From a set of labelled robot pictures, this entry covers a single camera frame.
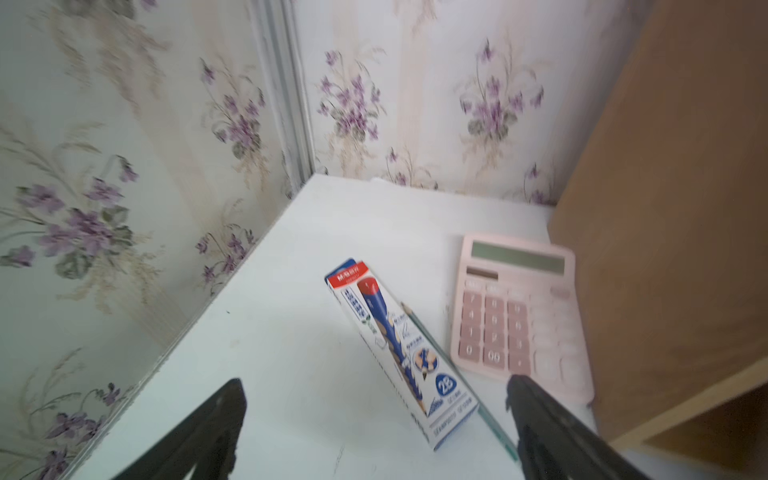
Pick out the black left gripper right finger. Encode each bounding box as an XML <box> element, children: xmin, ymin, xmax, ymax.
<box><xmin>506</xmin><ymin>375</ymin><xmax>646</xmax><ymax>480</ymax></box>

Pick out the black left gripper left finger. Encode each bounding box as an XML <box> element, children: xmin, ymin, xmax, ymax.
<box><xmin>116</xmin><ymin>378</ymin><xmax>247</xmax><ymax>480</ymax></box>

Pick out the green pencil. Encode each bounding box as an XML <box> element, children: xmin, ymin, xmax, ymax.
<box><xmin>400</xmin><ymin>301</ymin><xmax>520</xmax><ymax>463</ymax></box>

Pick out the blue white pencil box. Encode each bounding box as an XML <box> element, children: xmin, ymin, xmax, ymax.
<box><xmin>324</xmin><ymin>259</ymin><xmax>479</xmax><ymax>450</ymax></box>

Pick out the pink calculator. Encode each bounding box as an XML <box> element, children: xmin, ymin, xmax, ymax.
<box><xmin>450</xmin><ymin>234</ymin><xmax>595</xmax><ymax>406</ymax></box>

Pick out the wooden shelf unit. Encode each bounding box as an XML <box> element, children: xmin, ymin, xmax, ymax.
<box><xmin>548</xmin><ymin>1</ymin><xmax>767</xmax><ymax>479</ymax></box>

